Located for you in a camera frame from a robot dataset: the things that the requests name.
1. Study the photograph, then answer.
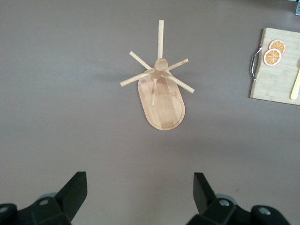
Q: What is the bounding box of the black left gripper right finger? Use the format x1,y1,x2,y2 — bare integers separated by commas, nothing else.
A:
187,172,291,225

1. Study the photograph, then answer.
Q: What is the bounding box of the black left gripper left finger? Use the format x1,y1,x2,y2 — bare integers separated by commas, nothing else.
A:
0,172,88,225

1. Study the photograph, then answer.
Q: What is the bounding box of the wooden mug tree rack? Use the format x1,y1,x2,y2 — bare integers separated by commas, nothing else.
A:
120,20,195,131

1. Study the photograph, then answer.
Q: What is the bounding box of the yellow plastic fork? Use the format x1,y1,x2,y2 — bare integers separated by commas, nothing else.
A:
290,58,300,101

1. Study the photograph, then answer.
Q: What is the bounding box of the orange slice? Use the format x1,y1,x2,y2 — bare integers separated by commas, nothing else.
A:
263,48,282,67
268,39,286,56

